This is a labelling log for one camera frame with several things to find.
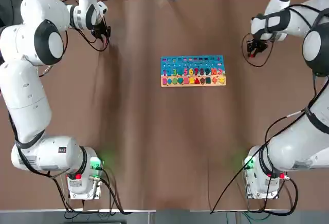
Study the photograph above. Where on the red number seven piece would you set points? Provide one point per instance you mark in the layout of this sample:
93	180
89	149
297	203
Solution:
197	69

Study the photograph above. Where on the yellow number six piece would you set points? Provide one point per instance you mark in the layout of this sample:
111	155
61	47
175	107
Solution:
190	73

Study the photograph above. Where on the pink trapezoid piece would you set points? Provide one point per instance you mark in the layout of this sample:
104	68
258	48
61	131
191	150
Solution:
186	81

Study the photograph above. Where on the red triangle piece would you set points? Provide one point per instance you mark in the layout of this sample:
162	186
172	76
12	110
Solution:
197	81

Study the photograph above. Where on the teal number four piece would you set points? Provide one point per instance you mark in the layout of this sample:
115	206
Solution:
181	73

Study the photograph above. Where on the teal square piece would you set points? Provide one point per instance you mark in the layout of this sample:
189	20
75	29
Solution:
208	81

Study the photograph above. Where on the mauve number eight piece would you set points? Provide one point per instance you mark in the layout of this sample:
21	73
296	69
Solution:
202	72

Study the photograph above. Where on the teal heart piece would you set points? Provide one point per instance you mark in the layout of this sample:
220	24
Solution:
180	80

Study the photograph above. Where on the yellow equals sign piece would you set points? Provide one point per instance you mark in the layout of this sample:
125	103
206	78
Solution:
221	81

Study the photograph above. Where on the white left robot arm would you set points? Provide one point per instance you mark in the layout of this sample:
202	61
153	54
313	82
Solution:
25	100

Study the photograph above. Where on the orange plus sign piece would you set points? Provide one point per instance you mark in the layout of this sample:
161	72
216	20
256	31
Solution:
214	81

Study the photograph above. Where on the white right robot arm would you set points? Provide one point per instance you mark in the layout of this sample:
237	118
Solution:
295	152

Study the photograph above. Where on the pink number five piece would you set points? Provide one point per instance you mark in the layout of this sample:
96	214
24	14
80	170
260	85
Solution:
185	72

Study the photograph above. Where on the blue shape piece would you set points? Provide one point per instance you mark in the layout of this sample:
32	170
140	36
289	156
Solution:
169	81

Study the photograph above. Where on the green number three piece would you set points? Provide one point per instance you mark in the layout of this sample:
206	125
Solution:
175	72

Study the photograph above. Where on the blue wooden toy board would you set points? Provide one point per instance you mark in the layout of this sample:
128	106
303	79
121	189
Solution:
195	63

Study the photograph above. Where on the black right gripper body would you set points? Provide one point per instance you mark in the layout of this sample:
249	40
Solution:
258	43

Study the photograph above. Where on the pink greater-than sign piece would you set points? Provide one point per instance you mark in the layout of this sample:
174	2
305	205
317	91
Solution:
221	71

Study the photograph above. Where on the green circle piece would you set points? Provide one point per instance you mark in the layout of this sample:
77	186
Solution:
174	81

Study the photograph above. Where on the yellow pentagon piece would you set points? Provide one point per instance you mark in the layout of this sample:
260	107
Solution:
191	81

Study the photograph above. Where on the blue number two piece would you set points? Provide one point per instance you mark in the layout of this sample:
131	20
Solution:
169	72

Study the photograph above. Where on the red block piece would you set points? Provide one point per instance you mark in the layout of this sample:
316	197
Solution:
253	55

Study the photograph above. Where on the blue number nine piece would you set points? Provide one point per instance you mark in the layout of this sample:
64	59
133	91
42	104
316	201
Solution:
208	70

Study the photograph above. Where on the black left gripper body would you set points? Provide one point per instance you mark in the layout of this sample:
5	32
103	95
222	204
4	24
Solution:
101	30

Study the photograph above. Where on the dark mauve star piece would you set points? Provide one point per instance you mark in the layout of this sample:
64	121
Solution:
202	81

